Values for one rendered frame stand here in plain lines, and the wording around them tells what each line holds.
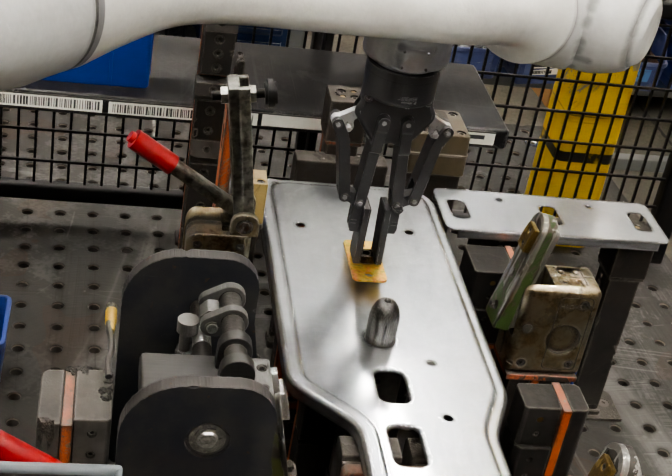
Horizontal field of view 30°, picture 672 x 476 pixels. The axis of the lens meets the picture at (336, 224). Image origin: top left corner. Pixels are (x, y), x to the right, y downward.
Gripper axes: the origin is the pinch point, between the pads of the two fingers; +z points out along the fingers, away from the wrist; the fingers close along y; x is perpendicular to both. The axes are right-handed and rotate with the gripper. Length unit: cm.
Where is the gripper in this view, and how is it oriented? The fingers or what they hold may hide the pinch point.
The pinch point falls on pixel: (370, 230)
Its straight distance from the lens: 136.6
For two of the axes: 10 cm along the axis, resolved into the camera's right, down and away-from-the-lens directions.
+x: -1.3, -5.2, 8.4
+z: -1.6, 8.5, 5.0
